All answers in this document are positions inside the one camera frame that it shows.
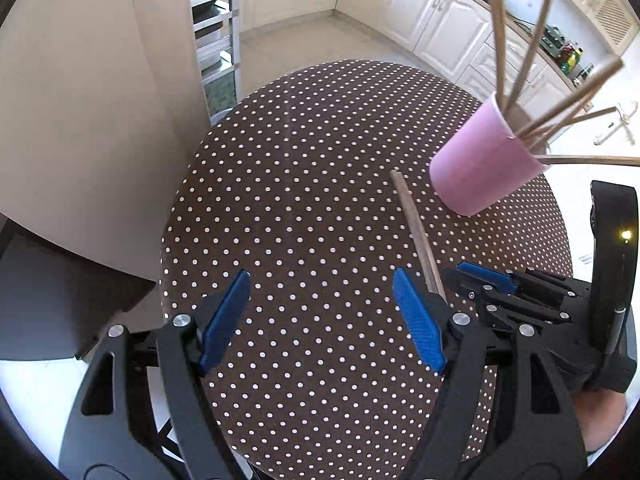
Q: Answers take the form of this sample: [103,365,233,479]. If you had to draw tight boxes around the light wooden chopstick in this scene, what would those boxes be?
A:
[487,0,506,112]

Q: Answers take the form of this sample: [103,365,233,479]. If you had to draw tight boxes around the white kitchen cabinets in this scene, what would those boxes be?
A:
[219,0,640,122]

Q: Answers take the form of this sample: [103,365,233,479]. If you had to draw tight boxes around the person's right hand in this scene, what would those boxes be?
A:
[573,388,627,453]

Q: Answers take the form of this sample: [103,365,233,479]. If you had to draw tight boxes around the pink utensil cup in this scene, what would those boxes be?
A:
[428,94,544,217]

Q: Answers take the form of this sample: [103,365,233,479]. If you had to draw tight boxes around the wooden chopstick in bundle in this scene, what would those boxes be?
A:
[525,84,601,155]
[524,106,617,139]
[534,155,640,167]

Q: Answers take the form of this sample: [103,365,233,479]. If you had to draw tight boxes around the brown polka dot tablecloth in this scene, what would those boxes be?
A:
[160,61,573,479]

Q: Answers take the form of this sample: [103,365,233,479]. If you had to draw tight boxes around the bottles on counter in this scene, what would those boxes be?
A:
[539,25,593,87]

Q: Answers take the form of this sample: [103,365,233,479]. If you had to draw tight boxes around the metal storage rack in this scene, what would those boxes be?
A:
[191,0,241,125]

